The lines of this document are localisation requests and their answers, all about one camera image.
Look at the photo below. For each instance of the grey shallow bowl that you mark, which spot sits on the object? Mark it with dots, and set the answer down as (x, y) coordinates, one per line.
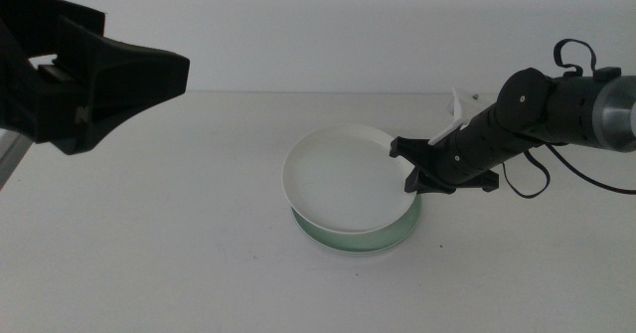
(360, 253)

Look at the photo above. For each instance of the mint green shallow bowl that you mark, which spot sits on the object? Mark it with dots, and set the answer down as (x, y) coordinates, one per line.
(367, 241)

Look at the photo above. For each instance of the white shallow bowl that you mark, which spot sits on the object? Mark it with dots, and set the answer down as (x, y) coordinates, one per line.
(343, 179)

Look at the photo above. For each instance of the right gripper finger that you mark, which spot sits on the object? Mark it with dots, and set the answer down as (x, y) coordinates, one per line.
(417, 181)
(439, 188)

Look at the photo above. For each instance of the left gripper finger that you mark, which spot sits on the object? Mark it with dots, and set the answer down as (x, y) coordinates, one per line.
(124, 79)
(40, 20)

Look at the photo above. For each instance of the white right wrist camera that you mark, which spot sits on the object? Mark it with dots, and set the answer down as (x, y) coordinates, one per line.
(449, 131)

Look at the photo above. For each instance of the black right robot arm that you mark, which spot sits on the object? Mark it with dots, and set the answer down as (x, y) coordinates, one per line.
(571, 109)

